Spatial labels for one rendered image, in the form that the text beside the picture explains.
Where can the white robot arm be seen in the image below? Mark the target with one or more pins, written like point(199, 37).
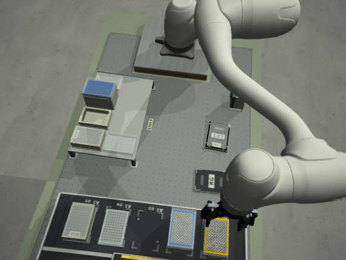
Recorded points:
point(308, 170)

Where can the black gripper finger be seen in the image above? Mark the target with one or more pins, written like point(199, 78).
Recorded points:
point(247, 220)
point(210, 212)

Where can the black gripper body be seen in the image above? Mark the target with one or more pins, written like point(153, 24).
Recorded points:
point(223, 210)

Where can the yellow tip rack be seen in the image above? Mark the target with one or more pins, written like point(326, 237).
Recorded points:
point(215, 239)

